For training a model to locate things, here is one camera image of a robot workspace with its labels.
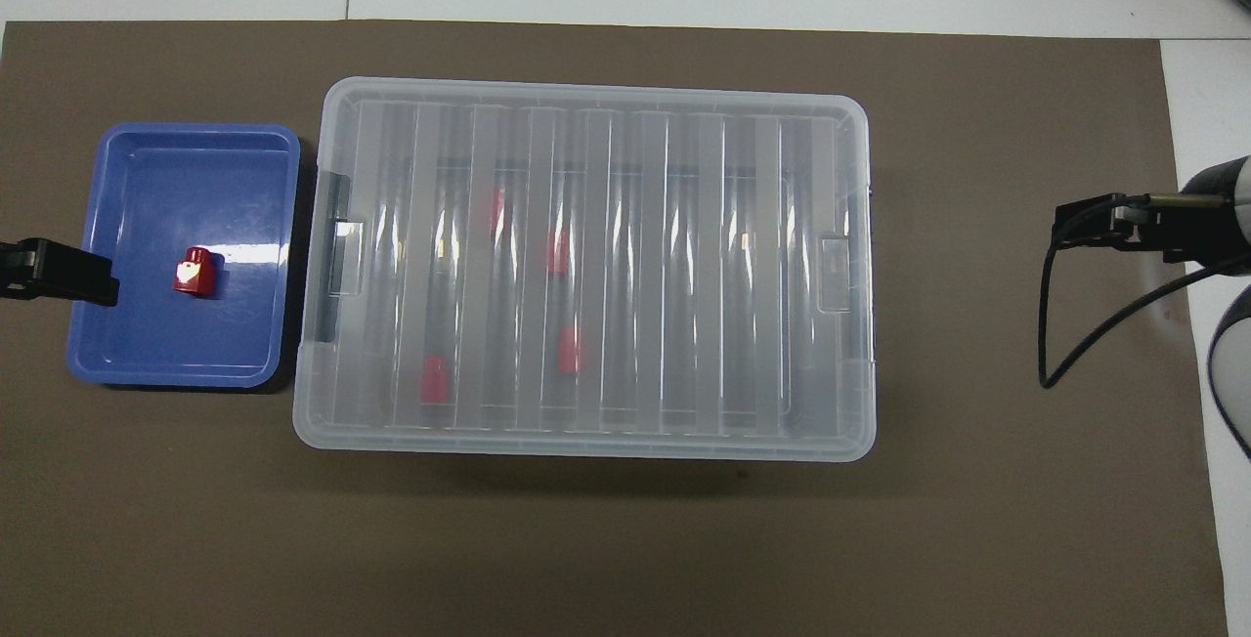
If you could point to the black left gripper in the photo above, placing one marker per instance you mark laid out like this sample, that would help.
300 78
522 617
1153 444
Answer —
12 271

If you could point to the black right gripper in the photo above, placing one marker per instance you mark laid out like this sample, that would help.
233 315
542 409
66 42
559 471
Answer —
1207 227

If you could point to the red toy block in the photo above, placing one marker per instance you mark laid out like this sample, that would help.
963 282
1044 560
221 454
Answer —
569 351
195 274
558 251
434 380
496 212

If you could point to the clear plastic box lid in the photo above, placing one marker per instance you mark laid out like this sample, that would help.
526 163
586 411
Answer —
635 178

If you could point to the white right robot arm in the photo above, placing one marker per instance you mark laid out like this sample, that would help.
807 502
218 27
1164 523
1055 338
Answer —
1236 363

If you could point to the blue plastic tray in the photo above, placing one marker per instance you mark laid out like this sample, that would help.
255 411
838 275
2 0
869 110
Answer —
147 178

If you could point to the clear plastic storage box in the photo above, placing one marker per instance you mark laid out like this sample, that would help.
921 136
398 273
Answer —
704 383

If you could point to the brown paper table mat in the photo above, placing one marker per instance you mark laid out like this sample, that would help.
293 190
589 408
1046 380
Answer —
625 539

